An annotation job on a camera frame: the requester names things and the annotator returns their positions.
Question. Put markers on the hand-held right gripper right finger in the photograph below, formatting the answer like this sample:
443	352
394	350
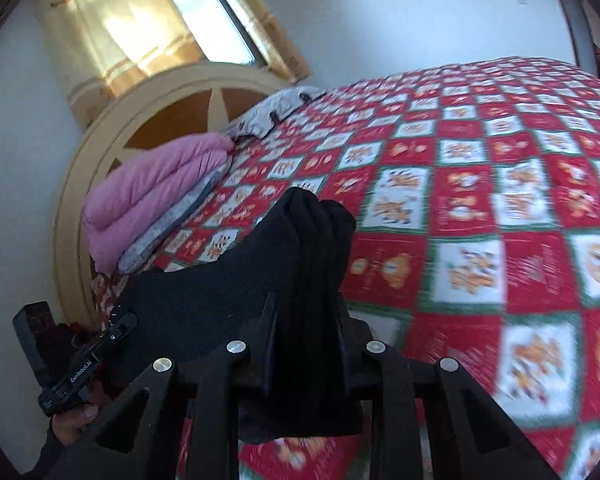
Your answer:
344	355

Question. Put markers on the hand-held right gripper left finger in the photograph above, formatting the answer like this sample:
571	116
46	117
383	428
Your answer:
272	350

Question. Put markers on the black pants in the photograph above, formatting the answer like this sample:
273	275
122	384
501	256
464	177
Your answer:
260	260

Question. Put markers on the person's left forearm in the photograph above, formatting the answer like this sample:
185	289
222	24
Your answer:
45	460

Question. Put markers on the person's left hand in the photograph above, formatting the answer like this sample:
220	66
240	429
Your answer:
75	422

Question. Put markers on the grey pillow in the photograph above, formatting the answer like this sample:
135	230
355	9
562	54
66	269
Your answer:
180	215

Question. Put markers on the folded pink blanket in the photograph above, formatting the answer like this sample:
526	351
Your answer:
145	195

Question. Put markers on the red checkered printed bed cover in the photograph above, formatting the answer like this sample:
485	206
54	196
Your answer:
480	210

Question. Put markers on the white patterned pillow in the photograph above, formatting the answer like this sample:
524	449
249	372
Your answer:
275	107

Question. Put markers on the cream wooden headboard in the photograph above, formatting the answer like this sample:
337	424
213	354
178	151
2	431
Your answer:
130	110

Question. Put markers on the yellow sheer curtain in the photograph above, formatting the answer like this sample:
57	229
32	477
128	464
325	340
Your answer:
270	25
120	35

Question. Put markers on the window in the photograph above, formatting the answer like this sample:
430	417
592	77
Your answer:
215	20

